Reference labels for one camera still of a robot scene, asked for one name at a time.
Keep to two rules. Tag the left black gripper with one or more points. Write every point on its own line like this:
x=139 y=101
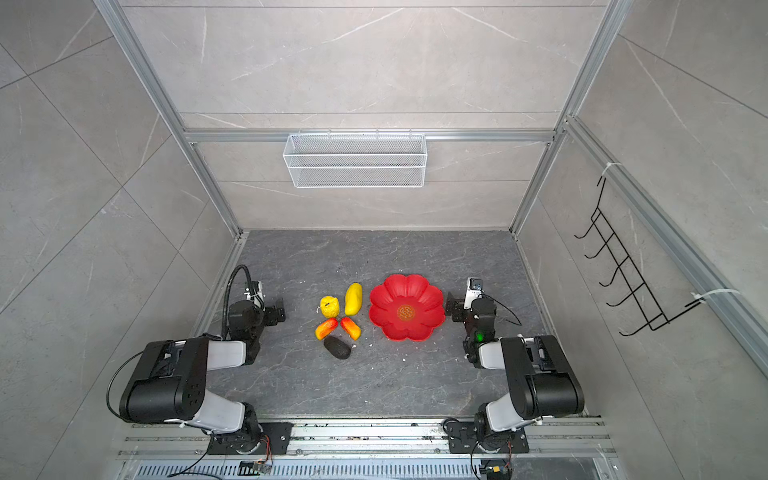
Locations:
x=270 y=311

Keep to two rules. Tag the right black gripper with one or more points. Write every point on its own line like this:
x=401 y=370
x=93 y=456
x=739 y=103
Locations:
x=459 y=306

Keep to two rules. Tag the red flower-shaped fruit bowl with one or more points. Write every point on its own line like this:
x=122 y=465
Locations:
x=407 y=307

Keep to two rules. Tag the red-orange fake mango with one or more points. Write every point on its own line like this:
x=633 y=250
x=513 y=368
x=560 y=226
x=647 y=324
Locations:
x=326 y=328
x=351 y=328

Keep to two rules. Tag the yellow fake apple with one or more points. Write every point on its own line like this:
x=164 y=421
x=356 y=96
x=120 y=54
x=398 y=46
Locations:
x=330 y=307

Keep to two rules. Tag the yellow fake mango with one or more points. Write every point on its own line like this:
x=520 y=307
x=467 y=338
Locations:
x=353 y=300

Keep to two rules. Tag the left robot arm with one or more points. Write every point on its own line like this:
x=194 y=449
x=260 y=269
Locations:
x=169 y=383

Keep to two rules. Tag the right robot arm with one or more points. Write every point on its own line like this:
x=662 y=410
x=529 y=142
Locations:
x=540 y=380

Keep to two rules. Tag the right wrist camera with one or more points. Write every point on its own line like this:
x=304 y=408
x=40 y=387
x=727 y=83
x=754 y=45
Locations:
x=474 y=290

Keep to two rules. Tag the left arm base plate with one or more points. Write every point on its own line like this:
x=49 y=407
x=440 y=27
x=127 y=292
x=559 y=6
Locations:
x=273 y=437

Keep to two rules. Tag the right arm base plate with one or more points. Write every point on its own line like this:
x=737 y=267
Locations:
x=465 y=437

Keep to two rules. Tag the aluminium rail frame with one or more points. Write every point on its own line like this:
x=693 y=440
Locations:
x=347 y=448

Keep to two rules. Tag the black wire hook rack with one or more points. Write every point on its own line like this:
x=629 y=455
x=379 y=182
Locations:
x=627 y=273

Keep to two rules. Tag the white wire mesh basket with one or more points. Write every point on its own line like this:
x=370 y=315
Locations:
x=356 y=160

